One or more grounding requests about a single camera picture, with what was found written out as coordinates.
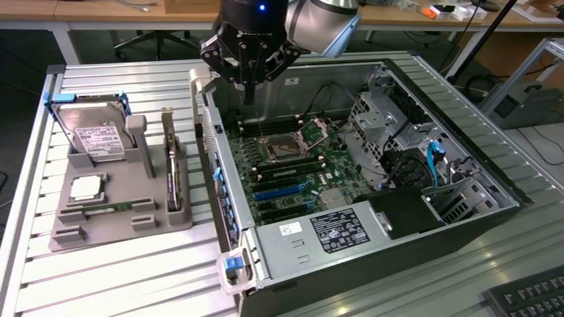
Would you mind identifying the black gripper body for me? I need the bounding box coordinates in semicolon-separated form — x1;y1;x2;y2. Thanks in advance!
212;0;291;64

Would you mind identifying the graphics card with metal bracket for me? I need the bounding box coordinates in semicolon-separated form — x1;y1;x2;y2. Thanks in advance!
160;106;187;213

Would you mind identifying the black office chair base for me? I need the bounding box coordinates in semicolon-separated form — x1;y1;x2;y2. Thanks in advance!
114;28;198;62

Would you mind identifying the black RAM slot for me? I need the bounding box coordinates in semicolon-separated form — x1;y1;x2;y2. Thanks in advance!
255;155;322;166
239;125;306;136
238;118;303;128
256;158;322;169
238;121;306;132
238;114;300;124

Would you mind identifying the thin socket locking lever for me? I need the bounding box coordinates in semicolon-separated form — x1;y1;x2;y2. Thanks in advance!
255;111;268;145

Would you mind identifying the metal socket cover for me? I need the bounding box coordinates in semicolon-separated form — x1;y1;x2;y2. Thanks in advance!
295;117;339;149

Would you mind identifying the CPU socket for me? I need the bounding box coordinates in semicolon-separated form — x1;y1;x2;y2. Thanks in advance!
259;135;306;162

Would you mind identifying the metal disk bay cage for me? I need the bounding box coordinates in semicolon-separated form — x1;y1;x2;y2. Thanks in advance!
350;90;427;166

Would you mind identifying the wooden desk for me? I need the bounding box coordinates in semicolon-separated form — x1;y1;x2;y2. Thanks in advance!
0;0;222;65
355;0;564;80

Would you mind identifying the RAM stick with white label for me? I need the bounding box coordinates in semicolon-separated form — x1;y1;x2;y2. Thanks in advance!
258;163;327;182

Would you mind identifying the green motherboard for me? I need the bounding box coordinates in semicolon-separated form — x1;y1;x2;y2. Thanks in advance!
227;115;376;225

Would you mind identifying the long black expansion slot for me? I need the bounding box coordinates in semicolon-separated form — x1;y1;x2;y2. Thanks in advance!
264;209;312;224
252;178;303;194
259;203;310;217

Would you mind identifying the blue expansion slot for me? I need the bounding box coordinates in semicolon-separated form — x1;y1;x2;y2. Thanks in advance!
254;185;303;202

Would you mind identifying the silver chipset heatsink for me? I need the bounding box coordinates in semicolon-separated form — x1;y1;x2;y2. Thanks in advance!
319;190;354;206

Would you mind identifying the grey parts rack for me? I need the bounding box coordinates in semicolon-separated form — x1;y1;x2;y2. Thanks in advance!
47;114;195;254

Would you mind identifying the white box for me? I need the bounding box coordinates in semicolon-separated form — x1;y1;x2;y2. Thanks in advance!
454;5;490;21

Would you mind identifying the black tripod pole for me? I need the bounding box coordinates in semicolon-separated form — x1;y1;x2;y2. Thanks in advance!
447;0;519;82

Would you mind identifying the silver CPU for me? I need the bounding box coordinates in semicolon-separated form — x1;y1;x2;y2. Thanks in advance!
70;176;107;201

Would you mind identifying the bare green RAM stick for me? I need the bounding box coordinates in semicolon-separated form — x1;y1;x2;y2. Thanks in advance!
62;203;136;215

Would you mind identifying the black plastic shroud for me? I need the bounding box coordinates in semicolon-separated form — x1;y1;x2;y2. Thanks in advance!
355;190;446;240

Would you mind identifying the perforated metal bay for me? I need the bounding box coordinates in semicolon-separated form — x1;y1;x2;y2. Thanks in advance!
420;176;502;226

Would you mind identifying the grey power supply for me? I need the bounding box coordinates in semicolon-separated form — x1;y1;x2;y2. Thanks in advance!
255;201;394;281

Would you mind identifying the open black PC case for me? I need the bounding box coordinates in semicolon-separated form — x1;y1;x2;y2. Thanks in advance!
188;58;538;317

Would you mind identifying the black keyboard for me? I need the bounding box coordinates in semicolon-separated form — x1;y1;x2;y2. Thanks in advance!
480;265;564;317

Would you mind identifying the dark looping wire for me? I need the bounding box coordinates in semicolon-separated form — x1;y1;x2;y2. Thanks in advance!
307;82;355;116

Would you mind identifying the white cable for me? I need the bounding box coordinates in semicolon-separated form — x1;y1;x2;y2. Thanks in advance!
116;0;158;13

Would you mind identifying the hard disk with blue bracket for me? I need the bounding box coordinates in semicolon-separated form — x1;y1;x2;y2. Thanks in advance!
43;93;138;162

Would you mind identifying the black wire bundle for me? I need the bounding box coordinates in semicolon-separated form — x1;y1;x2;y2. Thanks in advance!
379;125;431;191

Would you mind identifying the blue SATA wire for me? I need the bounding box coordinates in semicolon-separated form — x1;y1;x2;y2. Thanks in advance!
426;140;444;189

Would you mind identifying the grey machine with black handle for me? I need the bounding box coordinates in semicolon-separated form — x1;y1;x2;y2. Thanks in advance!
480;82;564;130

